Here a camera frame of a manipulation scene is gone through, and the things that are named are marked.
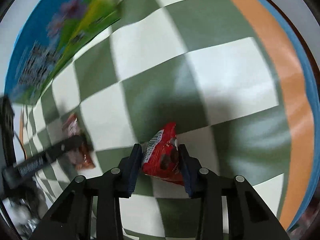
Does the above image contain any brown snack packet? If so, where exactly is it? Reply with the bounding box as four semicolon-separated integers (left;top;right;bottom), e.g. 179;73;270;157
62;113;95;171

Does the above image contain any red triangular snack packet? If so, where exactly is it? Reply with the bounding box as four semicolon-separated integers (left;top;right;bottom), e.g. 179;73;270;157
142;122;184;185

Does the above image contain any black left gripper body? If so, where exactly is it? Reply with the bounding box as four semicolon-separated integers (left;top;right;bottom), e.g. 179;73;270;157
1;96;71;200

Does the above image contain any blue bed sheet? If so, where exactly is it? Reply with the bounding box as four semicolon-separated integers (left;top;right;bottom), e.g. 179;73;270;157
258;0;319;229

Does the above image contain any green white checkered mat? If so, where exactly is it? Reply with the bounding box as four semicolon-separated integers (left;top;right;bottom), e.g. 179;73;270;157
22;0;315;229

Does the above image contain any cardboard box blue print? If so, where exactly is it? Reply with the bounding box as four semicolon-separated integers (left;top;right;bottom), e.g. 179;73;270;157
4;0;120;105

